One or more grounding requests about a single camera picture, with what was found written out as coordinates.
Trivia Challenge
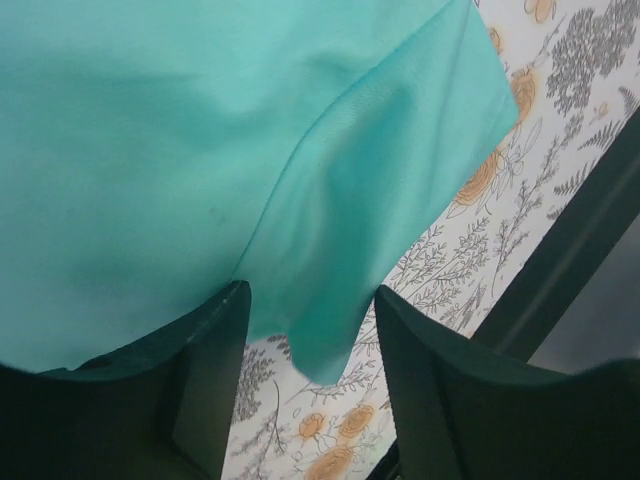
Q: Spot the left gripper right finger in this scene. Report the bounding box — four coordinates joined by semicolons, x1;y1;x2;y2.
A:
374;286;639;479

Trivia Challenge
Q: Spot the teal green t shirt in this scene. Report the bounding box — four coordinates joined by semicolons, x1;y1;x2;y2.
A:
1;1;518;385

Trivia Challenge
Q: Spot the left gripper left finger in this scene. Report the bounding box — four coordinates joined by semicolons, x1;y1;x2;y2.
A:
1;281;251;479

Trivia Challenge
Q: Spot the floral table mat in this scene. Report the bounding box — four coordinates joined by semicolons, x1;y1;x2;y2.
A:
222;1;639;479

